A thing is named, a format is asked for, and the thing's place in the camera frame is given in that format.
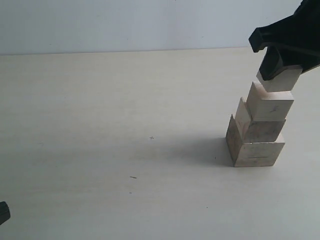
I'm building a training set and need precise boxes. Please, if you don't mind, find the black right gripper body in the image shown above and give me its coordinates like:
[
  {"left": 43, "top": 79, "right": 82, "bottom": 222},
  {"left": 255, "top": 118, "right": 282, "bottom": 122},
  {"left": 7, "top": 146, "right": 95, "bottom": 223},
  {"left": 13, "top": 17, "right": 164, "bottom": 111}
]
[{"left": 248, "top": 0, "right": 320, "bottom": 74}]

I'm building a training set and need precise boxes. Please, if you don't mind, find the smallest wooden cube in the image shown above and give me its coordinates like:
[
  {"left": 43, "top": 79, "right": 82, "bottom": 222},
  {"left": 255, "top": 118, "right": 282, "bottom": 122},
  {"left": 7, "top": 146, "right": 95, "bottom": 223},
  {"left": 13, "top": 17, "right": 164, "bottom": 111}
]
[{"left": 256, "top": 66, "right": 303, "bottom": 93}]

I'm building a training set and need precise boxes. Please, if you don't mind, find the medium-small wooden cube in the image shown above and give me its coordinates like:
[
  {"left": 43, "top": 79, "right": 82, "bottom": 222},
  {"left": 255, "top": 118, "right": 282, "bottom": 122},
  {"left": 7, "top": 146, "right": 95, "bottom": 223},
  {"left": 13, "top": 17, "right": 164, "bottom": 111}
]
[{"left": 246, "top": 81, "right": 294, "bottom": 122}]

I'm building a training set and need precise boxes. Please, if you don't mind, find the medium-large wooden cube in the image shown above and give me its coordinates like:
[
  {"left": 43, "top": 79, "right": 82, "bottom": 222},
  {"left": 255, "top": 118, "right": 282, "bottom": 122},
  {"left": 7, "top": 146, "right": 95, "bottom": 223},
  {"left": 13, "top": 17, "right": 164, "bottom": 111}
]
[{"left": 234, "top": 97, "right": 286, "bottom": 143}]

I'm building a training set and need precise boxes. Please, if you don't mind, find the largest wooden cube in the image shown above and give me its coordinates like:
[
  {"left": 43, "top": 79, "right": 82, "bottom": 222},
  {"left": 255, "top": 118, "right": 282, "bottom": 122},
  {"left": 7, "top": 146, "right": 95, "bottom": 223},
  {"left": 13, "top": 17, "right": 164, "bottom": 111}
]
[{"left": 225, "top": 115, "right": 285, "bottom": 168}]

